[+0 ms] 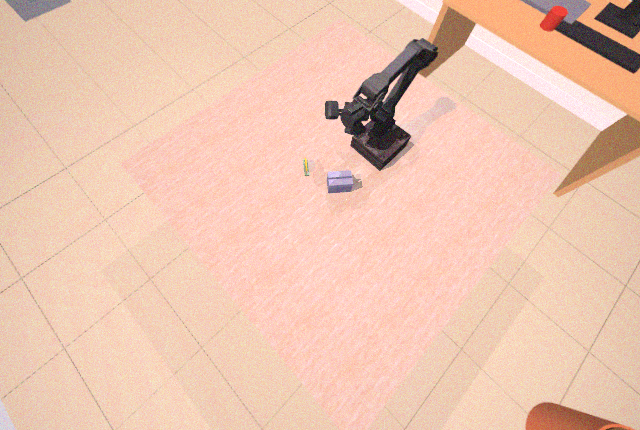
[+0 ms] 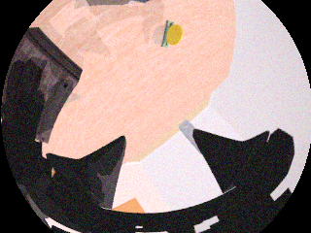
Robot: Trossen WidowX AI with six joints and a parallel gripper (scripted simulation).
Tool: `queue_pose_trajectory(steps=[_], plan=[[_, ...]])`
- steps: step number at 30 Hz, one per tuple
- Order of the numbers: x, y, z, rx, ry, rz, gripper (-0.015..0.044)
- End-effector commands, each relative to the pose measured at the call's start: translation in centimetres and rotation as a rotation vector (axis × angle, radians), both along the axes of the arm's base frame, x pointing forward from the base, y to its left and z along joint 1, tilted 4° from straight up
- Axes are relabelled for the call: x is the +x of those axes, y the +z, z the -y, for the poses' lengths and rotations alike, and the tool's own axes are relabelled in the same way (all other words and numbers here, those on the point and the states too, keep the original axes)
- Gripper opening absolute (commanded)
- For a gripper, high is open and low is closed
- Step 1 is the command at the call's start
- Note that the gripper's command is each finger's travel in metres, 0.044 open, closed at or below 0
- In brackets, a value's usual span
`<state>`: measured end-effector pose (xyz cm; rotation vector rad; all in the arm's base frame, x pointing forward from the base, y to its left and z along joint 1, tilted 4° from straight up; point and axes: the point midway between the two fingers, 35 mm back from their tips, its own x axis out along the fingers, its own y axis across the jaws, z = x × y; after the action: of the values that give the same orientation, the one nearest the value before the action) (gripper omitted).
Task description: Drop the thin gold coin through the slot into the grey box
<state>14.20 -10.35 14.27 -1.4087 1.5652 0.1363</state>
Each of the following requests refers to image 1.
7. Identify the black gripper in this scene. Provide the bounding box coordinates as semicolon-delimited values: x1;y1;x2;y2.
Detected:
324;100;369;122

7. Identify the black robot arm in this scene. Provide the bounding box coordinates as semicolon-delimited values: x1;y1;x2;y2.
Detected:
340;38;439;140

